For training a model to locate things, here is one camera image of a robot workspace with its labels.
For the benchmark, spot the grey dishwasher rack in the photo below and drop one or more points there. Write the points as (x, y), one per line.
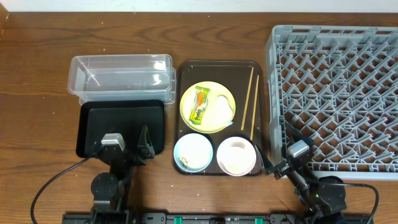
(338, 86)

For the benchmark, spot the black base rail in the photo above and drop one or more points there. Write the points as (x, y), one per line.
(162, 218)

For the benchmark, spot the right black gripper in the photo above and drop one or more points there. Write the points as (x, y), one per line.
(280, 169)

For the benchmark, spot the dark brown serving tray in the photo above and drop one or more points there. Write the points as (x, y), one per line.
(234, 75)

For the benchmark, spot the pink bowl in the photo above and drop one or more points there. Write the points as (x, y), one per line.
(236, 156)

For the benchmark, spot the crumpled white napkin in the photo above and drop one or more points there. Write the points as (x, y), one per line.
(224, 113)

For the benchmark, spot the left wooden chopstick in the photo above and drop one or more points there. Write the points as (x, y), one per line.
(247, 99)

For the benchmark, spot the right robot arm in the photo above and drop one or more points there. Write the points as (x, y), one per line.
(325, 197)

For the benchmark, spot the yellow round plate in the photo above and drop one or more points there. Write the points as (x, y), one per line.
(209, 123)

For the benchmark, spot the green snack wrapper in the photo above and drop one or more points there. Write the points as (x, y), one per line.
(199, 105)

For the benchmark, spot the clear plastic bin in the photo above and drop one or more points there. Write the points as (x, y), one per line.
(123, 77)

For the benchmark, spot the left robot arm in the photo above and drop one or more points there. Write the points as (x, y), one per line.
(111, 189)

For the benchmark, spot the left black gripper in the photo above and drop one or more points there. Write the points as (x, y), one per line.
(125, 152)

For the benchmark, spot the light blue bowl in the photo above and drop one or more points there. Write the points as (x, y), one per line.
(193, 153)

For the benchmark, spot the black plastic tray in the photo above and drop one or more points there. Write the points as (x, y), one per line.
(126, 118)

